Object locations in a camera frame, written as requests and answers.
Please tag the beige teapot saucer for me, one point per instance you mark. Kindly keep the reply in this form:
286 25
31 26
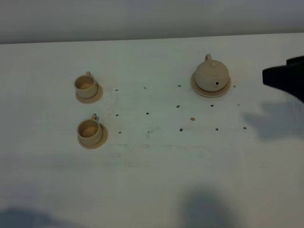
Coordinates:
209 93

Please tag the beige teacup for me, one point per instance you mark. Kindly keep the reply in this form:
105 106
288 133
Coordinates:
86 86
89 131

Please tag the beige near teacup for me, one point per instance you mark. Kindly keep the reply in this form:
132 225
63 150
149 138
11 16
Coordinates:
89 131

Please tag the beige brown teapot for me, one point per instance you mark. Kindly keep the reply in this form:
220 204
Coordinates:
211 75

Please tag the beige far teacup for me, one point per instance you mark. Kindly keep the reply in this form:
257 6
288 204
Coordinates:
86 86

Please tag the beige near saucer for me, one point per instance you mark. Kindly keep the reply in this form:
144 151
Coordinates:
100 143

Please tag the beige far saucer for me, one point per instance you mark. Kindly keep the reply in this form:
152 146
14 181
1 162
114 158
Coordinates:
93 99

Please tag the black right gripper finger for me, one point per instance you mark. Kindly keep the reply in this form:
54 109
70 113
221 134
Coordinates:
288 78

